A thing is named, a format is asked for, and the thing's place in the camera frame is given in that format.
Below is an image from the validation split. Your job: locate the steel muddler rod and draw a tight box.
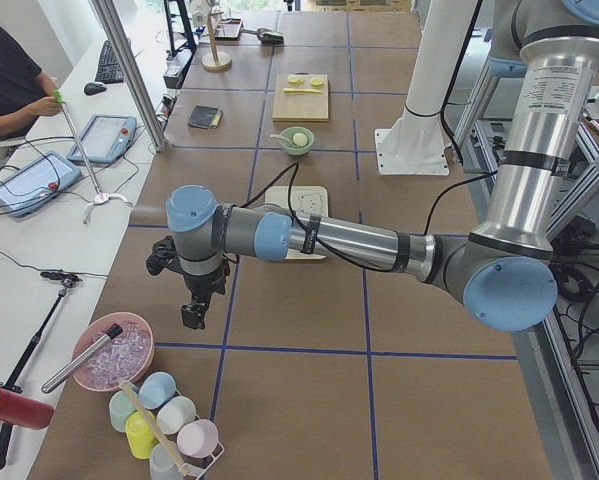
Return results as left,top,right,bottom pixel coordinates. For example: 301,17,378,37
41,323,123,394

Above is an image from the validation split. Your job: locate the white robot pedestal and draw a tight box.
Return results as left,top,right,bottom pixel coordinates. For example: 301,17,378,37
375,0,480,176

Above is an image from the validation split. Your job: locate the white spoon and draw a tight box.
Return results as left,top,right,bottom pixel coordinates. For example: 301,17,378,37
269,134,294,147

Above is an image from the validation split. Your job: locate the black keyboard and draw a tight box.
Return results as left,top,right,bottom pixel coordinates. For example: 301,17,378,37
95,40,124,84

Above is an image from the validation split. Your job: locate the wooden cutting board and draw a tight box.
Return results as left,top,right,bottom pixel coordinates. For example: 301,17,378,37
272,73,330,122

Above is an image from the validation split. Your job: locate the pink bowl with ice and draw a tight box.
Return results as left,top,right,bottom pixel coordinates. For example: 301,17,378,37
73,312,155,392

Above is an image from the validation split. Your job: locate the grey cup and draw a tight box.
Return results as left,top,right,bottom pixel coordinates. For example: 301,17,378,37
149,444,182,480

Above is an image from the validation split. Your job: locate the seated person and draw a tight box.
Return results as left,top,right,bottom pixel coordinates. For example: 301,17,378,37
0,27,60,138

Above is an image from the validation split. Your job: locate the mint green cup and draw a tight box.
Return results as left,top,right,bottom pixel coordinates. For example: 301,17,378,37
108,390,136,433

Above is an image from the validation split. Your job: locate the aluminium frame post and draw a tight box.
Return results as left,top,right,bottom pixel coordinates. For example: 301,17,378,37
91,0,167,152

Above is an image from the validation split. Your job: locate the lemon slice near handle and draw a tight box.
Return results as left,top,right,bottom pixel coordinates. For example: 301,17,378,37
287,75,303,84

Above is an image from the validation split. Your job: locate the light green bowl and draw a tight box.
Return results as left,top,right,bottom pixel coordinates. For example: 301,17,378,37
281,126,315,156

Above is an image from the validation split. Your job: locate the wooden stick in rack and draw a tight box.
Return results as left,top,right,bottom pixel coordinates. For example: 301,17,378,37
119,380,193,478

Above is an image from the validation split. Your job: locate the white cup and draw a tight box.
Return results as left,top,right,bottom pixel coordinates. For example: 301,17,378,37
156,395,197,435

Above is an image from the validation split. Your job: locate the black tripod stick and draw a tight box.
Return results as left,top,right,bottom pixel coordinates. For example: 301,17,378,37
0,269,85,472

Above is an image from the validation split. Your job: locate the white rectangular tray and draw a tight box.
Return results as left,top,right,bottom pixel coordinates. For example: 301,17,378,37
264,186,329,262

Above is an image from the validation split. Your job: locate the dark tray with glasses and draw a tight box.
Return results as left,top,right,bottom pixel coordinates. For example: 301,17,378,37
213,18,243,41

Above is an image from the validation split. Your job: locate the wooden mug tree stand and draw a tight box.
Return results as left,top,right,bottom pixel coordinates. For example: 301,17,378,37
201,11,232,72

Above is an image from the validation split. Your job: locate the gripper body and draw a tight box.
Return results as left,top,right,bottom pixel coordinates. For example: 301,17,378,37
183,259,229,306

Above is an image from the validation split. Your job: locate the grey folded cloth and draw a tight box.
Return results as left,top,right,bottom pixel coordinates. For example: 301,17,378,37
187,105,223,129

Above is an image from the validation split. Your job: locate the yellow plastic knife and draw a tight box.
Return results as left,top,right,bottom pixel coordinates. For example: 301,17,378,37
283,88,323,94

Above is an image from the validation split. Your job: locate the red cylinder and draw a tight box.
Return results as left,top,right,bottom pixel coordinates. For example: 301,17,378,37
0,387,54,430

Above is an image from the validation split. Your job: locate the yellow cup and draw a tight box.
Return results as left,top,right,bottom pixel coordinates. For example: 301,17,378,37
125,411,158,460

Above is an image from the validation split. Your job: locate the reacher grabber stick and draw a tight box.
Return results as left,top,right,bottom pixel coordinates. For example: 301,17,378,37
53,89,134,225

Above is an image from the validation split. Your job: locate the teach pendant far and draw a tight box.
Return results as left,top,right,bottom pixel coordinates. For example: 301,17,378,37
80,114,138,165

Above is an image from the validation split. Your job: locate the pink cup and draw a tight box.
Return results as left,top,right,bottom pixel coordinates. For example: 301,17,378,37
177,419,219,458

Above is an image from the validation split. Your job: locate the teach pendant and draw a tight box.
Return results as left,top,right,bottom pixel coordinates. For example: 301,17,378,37
0,151,82,217
80,114,138,165

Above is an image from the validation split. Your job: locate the blue cup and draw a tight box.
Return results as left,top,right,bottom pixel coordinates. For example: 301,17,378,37
138,371,176,410

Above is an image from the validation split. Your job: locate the steel scoop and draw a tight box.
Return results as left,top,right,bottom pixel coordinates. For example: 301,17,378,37
240,28,284,45

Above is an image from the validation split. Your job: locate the teach pendant near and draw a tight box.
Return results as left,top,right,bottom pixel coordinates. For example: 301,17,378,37
0,151,82,217

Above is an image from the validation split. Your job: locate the black computer mouse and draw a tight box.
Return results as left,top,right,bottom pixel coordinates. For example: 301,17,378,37
83,81,107,96

